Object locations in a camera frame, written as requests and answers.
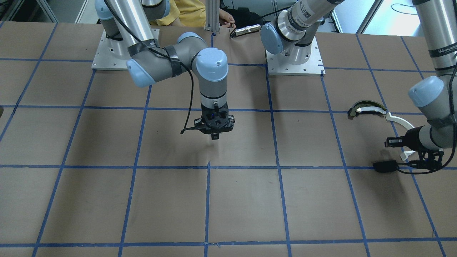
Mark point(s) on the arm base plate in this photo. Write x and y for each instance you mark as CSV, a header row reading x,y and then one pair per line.
x,y
111,55
301,61

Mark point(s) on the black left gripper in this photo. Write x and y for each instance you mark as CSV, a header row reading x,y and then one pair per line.
x,y
411,138

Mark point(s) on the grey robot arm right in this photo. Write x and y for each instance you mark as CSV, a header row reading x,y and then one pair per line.
x,y
128,21

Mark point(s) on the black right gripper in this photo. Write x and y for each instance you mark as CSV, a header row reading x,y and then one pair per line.
x,y
214,135

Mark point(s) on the rusty curved brake shoe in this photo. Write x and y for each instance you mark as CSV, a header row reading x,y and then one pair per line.
x,y
366,107

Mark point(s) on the person in yellow shirt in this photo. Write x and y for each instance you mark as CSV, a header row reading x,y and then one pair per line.
x,y
184,13

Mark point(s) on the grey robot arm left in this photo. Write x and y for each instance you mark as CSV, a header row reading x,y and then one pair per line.
x,y
434,96

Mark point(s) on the aluminium profile post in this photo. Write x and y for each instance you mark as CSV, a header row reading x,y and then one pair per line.
x,y
212,16

